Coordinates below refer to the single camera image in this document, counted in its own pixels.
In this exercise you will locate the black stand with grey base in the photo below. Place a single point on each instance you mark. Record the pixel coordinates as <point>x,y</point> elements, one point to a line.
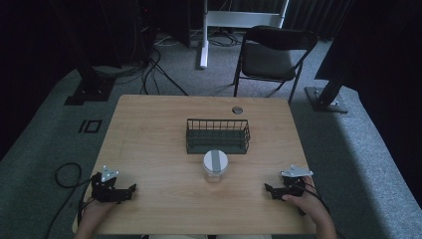
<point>326,99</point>

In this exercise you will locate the clear jar with white lid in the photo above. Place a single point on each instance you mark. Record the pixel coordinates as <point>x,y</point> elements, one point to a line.
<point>215,164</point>

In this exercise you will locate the person's right hand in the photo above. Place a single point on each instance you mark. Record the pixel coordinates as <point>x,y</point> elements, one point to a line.
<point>310,205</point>

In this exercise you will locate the person's left hand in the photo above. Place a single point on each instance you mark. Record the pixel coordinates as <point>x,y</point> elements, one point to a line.
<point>94,212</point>

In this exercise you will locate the dark curtain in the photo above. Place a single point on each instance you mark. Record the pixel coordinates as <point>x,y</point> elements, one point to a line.
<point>315,16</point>

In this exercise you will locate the white metal desk frame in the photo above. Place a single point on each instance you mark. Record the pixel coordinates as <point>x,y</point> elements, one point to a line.
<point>204,40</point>

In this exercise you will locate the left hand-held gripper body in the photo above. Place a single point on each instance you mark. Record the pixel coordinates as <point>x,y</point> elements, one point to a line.
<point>103,191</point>

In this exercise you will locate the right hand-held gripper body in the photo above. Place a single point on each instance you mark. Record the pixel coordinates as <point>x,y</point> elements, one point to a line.
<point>293,181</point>

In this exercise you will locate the black folding chair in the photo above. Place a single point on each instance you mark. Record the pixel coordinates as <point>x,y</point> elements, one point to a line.
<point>270,59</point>

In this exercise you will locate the black stand with square base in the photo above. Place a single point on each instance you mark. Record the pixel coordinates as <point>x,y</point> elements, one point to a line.
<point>89,89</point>

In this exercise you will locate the round grey table grommet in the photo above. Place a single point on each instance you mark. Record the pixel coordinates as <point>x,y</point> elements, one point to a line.
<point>237,110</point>

